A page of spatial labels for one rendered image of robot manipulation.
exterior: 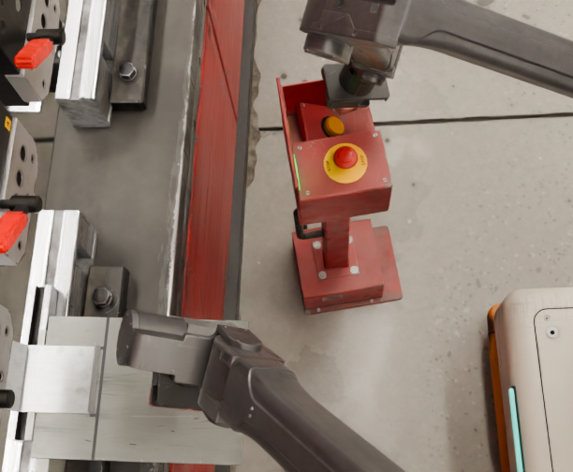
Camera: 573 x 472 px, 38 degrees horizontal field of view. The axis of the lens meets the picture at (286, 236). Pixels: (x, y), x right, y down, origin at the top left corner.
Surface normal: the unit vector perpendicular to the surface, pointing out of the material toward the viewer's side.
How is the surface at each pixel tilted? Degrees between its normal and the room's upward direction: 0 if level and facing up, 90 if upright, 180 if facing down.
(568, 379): 0
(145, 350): 36
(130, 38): 0
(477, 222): 0
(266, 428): 54
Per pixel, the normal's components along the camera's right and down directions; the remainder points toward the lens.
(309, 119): 0.52, -0.37
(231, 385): -0.84, -0.16
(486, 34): 0.30, 0.24
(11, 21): 1.00, 0.02
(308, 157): -0.06, -0.33
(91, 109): -0.04, 0.94
